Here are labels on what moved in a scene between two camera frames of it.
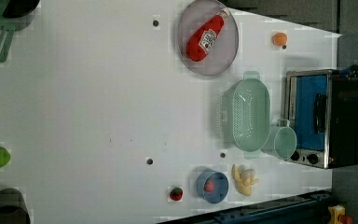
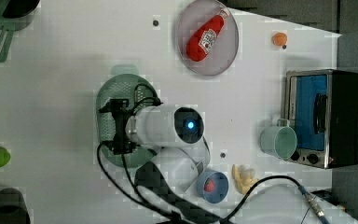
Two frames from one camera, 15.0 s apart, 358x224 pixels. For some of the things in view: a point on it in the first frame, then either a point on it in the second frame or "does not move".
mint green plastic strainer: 243,114 -> 125,83
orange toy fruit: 280,38 does not move
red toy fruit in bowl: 209,186 does not move
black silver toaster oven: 324,108 does not move
